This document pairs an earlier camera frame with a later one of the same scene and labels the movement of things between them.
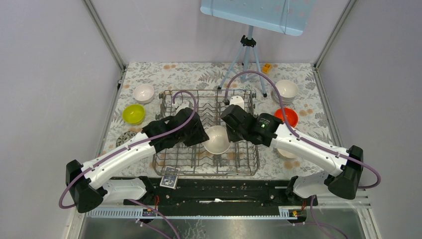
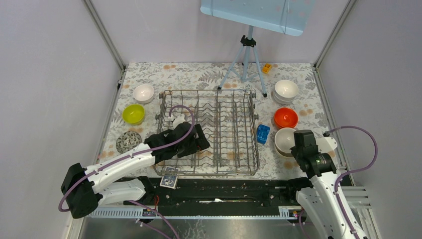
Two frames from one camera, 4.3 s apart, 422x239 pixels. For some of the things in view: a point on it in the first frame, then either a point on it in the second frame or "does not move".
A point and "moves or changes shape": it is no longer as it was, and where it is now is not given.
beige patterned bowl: [219, 142] moves or changes shape
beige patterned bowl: [286, 154] does not move
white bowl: [144, 93] does not move
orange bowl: [291, 115] does not move
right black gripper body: [236, 135] to [294, 151]
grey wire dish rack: [178, 159] does not move
